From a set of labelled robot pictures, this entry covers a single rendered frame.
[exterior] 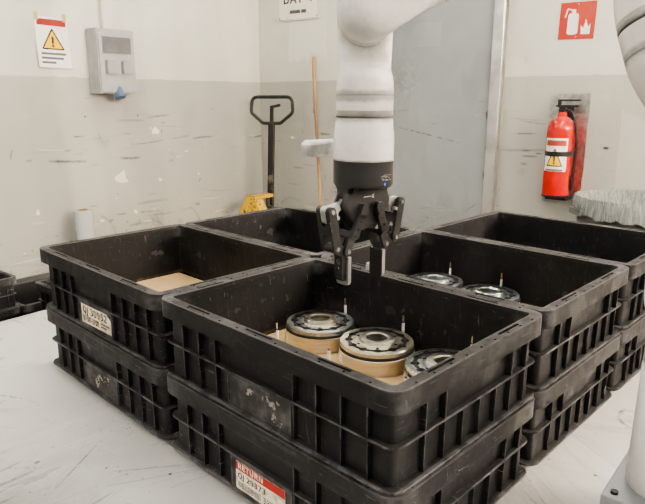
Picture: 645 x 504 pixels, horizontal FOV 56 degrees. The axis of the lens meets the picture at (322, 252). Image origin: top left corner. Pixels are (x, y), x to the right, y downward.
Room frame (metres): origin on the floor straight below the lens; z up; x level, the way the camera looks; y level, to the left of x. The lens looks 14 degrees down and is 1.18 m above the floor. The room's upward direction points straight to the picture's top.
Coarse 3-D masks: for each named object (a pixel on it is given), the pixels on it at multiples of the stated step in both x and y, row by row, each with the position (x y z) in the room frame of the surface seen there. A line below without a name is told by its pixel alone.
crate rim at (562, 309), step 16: (400, 240) 1.12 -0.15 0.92; (464, 240) 1.11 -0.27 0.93; (480, 240) 1.10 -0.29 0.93; (544, 256) 1.00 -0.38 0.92; (560, 256) 0.98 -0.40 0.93; (384, 272) 0.88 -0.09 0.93; (624, 272) 0.89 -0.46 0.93; (448, 288) 0.80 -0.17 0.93; (592, 288) 0.80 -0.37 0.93; (608, 288) 0.85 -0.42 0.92; (512, 304) 0.74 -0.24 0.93; (560, 304) 0.74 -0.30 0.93; (576, 304) 0.77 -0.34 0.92; (544, 320) 0.71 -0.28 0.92; (560, 320) 0.73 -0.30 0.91
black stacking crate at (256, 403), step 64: (256, 320) 0.87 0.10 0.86; (384, 320) 0.86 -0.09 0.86; (448, 320) 0.78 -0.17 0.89; (512, 320) 0.72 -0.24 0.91; (192, 384) 0.72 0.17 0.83; (256, 384) 0.63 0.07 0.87; (512, 384) 0.67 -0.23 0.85; (320, 448) 0.57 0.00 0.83; (384, 448) 0.50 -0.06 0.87; (448, 448) 0.57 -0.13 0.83
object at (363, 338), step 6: (372, 330) 0.81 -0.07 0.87; (378, 330) 0.81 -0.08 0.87; (360, 336) 0.78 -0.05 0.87; (366, 336) 0.79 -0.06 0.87; (372, 336) 0.80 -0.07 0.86; (378, 336) 0.80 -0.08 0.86; (384, 336) 0.79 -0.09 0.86; (390, 336) 0.78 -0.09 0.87; (366, 342) 0.77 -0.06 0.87; (372, 342) 0.76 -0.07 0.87; (378, 342) 0.76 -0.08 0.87; (384, 342) 0.76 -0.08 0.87; (390, 342) 0.77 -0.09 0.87
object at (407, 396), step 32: (192, 288) 0.80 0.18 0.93; (416, 288) 0.82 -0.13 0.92; (192, 320) 0.71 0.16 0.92; (224, 320) 0.68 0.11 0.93; (256, 352) 0.62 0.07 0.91; (288, 352) 0.59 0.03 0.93; (480, 352) 0.59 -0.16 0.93; (320, 384) 0.56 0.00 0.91; (352, 384) 0.53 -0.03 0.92; (384, 384) 0.51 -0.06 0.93; (416, 384) 0.51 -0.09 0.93; (448, 384) 0.55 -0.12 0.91
